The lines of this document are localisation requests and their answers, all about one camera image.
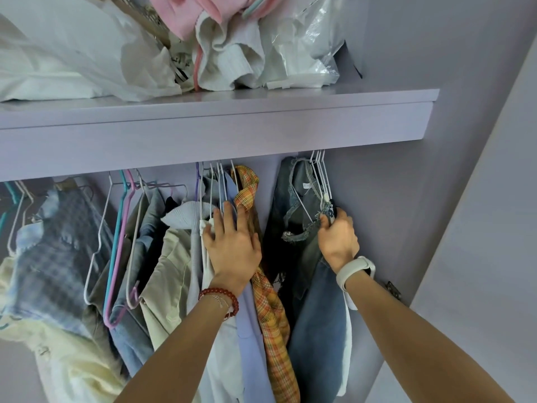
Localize person's right hand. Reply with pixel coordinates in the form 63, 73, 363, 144
317, 207, 361, 275

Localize pink hanger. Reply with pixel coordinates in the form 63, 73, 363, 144
103, 168, 142, 330

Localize beige shirt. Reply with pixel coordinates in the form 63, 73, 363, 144
140, 226, 203, 353

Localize bunch of white hangers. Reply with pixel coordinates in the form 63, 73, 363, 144
201, 160, 241, 215

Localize lavender wardrobe door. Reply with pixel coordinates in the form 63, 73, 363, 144
364, 35, 537, 403

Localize blue denim shirt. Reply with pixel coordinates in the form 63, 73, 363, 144
110, 186, 168, 377

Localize white hangers with denim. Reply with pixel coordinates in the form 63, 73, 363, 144
309, 149, 337, 216

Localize light blue shirt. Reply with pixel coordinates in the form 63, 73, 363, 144
235, 283, 274, 403

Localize light grey knit garment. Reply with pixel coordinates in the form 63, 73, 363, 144
161, 200, 215, 230

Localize white shirt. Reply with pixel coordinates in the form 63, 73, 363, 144
187, 219, 245, 403

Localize white wire hanger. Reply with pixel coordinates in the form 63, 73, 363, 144
83, 171, 116, 306

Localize white ribbed garment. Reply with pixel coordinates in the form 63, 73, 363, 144
194, 11, 274, 92

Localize teal and white hangers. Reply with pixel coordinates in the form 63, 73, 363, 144
0, 180, 35, 256

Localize person's left forearm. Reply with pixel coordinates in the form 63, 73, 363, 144
115, 294, 236, 403

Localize lavender wardrobe shelf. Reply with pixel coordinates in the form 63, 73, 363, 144
0, 89, 440, 182

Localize person's right forearm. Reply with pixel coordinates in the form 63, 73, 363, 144
346, 270, 514, 403

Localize teal hanger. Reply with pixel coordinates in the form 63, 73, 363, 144
102, 169, 130, 316

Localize clear plastic bag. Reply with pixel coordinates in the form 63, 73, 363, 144
260, 0, 348, 89

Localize pink garment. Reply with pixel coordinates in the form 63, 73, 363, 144
147, 0, 279, 41

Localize white plastic bag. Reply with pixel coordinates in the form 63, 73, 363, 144
0, 0, 183, 103

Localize red bead bracelet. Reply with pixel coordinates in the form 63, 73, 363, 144
198, 287, 240, 320

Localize person's left hand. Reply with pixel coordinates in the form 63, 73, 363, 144
201, 200, 263, 296

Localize white wrist watch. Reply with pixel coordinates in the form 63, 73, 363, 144
336, 256, 376, 293

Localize orange plaid shirt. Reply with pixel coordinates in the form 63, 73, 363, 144
232, 165, 301, 403

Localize grey frayed denim jacket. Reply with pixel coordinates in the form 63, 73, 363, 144
268, 157, 337, 292

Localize black garment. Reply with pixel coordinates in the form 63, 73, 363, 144
261, 193, 303, 300

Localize cream yellow garment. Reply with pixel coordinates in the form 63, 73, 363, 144
0, 256, 128, 403

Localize blue jeans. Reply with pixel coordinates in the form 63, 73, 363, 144
287, 255, 350, 403

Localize blue plaid shirt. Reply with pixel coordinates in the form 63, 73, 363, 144
0, 188, 116, 341

